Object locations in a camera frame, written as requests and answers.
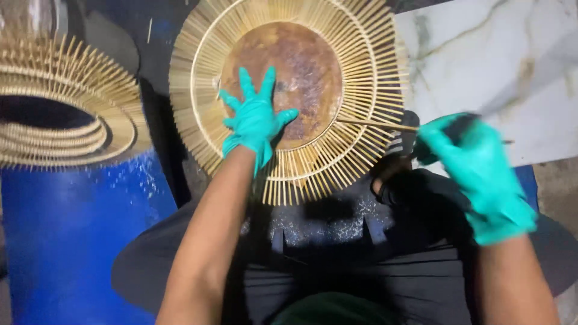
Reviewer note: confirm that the short loose bamboo stick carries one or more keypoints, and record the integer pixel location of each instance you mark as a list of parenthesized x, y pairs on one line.
[(150, 30)]

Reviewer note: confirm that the person's left hand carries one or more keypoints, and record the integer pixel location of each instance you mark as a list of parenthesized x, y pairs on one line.
[(253, 126)]

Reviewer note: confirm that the round rusty brown disc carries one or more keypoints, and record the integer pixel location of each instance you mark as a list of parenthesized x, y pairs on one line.
[(298, 63)]

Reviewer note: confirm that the blue plastic drum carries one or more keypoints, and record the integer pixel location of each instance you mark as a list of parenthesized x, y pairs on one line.
[(67, 243)]

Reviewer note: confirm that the black hand tool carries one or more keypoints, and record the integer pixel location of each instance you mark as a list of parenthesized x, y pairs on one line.
[(458, 128)]

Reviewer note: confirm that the person's black trousers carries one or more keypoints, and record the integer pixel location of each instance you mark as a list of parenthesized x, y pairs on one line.
[(352, 271)]

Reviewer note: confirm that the person's right fingers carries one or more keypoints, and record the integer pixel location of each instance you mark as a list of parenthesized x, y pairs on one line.
[(433, 137)]

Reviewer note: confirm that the white marble slab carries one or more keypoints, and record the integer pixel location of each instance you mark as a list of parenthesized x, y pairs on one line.
[(487, 58)]

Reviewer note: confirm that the person's dark green shirt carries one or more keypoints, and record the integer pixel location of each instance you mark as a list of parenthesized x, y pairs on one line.
[(334, 311)]

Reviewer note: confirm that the person's right hand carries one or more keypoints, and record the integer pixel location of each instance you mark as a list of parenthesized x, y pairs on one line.
[(481, 176)]

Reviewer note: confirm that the round bamboo sunburst frame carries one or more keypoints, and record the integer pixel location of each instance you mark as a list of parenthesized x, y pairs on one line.
[(361, 67)]

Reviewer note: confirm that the stack of bamboo sunburst frames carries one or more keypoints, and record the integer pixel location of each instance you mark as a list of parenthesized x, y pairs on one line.
[(67, 99)]

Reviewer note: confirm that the long thin bamboo stick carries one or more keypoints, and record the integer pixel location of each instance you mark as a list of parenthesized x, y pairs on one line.
[(375, 123)]

